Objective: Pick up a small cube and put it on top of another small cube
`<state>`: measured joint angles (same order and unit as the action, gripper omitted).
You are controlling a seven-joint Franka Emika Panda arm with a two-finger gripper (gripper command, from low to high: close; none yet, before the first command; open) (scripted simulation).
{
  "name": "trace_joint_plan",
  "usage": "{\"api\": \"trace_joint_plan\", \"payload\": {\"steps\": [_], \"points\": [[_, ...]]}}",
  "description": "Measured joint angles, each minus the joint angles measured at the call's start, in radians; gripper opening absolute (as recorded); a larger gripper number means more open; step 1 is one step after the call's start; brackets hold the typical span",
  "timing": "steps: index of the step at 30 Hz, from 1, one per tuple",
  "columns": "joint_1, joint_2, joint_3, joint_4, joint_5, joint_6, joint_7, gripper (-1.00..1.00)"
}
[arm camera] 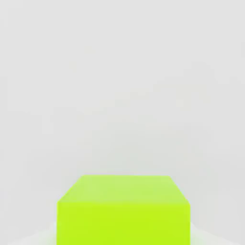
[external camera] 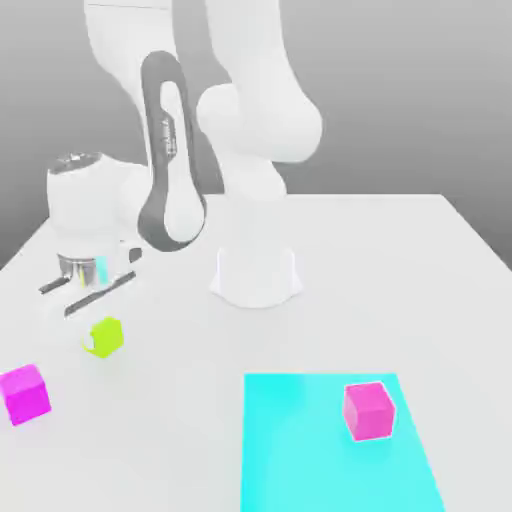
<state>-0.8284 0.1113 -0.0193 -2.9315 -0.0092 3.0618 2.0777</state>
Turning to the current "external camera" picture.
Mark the small lime green cube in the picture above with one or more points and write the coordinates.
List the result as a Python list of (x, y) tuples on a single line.
[(107, 336)]

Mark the large cyan box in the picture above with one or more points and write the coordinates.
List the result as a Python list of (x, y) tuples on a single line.
[(304, 448)]

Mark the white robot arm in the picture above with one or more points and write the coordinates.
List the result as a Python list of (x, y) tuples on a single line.
[(256, 132)]

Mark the small pink cube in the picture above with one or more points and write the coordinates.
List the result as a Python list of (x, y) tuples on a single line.
[(368, 412)]

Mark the small magenta cube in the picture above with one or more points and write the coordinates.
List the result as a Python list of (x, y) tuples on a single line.
[(24, 395)]

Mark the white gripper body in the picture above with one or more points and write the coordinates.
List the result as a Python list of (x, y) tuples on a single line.
[(86, 294)]

